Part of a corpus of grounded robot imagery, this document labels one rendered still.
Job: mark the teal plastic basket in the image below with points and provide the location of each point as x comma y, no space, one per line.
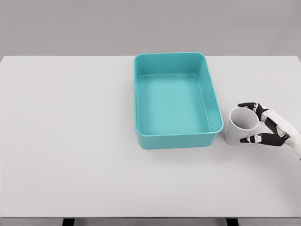
174,103

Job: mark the white paper cup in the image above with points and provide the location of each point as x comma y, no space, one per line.
237,127

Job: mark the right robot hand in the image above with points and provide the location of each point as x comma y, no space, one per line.
285,128

